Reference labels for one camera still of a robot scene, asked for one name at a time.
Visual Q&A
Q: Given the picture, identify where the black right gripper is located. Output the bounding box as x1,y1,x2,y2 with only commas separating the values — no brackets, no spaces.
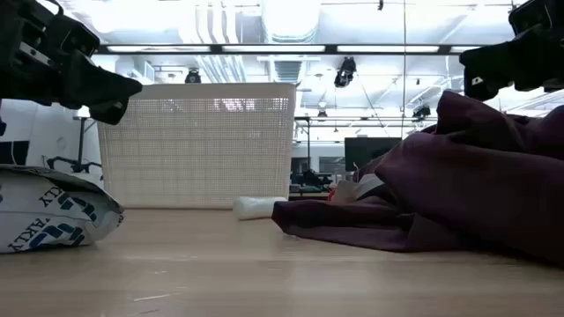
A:
458,17,564,101

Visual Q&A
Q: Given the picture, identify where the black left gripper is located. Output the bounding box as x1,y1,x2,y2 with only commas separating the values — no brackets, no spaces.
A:
0,0,143,126

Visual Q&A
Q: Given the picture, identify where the white blue printed wipes packet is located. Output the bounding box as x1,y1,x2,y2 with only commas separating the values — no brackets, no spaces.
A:
0,164,125,254

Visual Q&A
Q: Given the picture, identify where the white gauze roll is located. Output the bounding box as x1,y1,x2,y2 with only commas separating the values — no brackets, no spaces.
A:
232,195,288,221

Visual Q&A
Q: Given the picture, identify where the white perforated plastic basket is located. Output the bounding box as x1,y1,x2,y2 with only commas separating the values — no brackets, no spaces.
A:
97,82,297,210

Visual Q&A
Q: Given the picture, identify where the black tripod stand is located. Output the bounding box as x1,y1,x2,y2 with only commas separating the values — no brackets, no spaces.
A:
46,116,103,175

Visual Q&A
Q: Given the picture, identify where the thin black vertical pole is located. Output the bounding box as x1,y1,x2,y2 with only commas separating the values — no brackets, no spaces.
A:
401,0,407,138

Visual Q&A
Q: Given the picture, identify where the maroon crumpled cloth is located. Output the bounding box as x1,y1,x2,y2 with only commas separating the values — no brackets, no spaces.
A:
271,90,564,268

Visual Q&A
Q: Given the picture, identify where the black framed ceiling light bar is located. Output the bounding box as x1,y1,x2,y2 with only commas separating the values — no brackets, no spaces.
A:
94,42,481,56

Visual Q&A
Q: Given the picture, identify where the black computer monitor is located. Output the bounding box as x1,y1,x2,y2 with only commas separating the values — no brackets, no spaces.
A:
344,136,403,173

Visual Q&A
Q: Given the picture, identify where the cluttered dark desk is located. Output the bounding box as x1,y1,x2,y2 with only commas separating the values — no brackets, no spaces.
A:
289,169,332,202

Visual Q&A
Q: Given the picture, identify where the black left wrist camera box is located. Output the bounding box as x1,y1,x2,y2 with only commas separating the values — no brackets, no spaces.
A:
59,17,101,58

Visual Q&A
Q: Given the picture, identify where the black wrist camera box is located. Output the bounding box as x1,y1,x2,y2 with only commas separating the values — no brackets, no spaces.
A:
59,17,101,58
508,0,564,36

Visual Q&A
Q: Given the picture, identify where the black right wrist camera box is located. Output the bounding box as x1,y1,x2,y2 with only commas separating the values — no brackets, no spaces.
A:
508,0,564,36

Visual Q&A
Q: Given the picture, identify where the black metal rack frame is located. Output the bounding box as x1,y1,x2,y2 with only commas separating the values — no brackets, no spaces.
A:
293,115,437,171

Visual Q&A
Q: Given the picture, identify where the white ceiling duct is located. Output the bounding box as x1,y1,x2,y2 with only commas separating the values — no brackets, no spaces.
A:
259,0,323,45

